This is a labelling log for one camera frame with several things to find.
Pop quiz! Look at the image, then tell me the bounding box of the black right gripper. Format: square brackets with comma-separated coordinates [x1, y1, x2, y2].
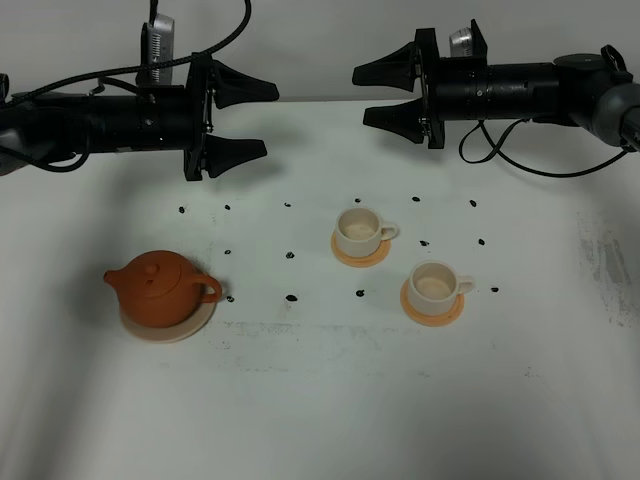
[352, 21, 559, 148]

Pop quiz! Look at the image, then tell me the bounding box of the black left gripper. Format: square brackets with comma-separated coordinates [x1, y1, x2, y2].
[87, 56, 279, 181]

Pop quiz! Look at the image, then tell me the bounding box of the brown clay teapot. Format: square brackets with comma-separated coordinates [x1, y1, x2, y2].
[103, 250, 223, 329]

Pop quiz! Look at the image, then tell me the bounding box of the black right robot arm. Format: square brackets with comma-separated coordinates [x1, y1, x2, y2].
[352, 22, 639, 150]

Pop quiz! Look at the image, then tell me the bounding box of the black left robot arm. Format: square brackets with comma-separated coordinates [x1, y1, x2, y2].
[1, 56, 279, 181]

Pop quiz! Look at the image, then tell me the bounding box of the beige round teapot coaster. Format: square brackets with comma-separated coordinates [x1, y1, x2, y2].
[119, 303, 217, 344]

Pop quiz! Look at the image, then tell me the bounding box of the white teacup rear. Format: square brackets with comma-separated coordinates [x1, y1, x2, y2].
[334, 207, 399, 257]

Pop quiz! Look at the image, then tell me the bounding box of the white teacup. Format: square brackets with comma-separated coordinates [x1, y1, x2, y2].
[407, 261, 475, 316]
[334, 207, 399, 257]

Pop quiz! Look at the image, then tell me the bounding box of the orange coaster rear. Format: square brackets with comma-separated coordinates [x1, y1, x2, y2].
[330, 233, 392, 268]

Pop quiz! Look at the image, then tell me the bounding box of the orange coaster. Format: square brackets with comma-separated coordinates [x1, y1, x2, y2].
[330, 233, 392, 268]
[400, 282, 465, 327]

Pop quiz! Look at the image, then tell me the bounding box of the white teacup front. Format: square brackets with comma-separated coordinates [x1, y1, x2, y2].
[407, 261, 475, 316]

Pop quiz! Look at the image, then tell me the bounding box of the orange coaster front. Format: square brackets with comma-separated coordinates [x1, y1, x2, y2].
[400, 282, 465, 327]

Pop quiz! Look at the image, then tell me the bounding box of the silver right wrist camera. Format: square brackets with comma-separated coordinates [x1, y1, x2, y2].
[449, 27, 475, 58]

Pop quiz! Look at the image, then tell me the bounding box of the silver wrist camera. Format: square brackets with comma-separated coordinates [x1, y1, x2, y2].
[136, 13, 175, 87]
[449, 27, 475, 58]

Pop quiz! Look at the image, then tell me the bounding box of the black braided camera cable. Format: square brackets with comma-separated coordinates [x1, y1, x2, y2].
[0, 0, 253, 107]

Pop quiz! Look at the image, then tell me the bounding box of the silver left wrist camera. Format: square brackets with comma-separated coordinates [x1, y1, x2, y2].
[136, 13, 175, 87]

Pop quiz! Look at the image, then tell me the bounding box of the thin black right cable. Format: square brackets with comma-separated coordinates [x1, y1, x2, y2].
[458, 117, 633, 178]

